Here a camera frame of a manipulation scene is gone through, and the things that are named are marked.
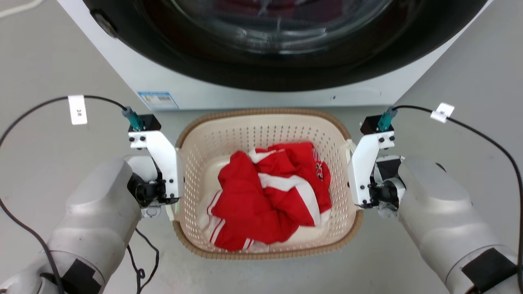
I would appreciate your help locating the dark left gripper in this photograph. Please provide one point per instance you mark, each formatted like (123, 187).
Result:
(145, 191)

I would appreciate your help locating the white left camera bracket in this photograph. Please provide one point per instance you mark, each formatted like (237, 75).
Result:
(163, 159)

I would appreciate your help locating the white camera bracket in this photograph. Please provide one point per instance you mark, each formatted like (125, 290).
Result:
(361, 167)
(163, 159)

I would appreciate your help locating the red and white garment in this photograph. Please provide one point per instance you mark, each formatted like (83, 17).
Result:
(245, 196)

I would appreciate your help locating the blue white energy sticker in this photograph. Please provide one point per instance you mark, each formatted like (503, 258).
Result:
(158, 100)

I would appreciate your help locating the beige perforated laundry basket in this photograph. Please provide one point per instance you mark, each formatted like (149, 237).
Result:
(245, 130)

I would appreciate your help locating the white right camera bracket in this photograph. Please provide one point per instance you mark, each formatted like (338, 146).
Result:
(361, 167)

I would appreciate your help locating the white washing machine body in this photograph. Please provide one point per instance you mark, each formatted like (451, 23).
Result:
(184, 87)

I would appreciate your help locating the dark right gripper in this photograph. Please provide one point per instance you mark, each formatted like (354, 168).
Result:
(386, 192)

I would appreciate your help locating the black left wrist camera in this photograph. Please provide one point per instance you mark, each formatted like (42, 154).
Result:
(148, 122)

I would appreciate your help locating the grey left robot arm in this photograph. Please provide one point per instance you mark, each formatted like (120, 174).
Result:
(94, 212)

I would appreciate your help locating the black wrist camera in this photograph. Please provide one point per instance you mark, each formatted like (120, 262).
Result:
(372, 124)
(148, 122)

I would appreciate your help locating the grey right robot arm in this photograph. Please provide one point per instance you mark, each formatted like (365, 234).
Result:
(437, 204)

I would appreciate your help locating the black round washer door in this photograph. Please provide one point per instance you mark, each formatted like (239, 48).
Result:
(143, 49)

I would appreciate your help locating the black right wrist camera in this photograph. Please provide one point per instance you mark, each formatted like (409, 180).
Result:
(372, 124)

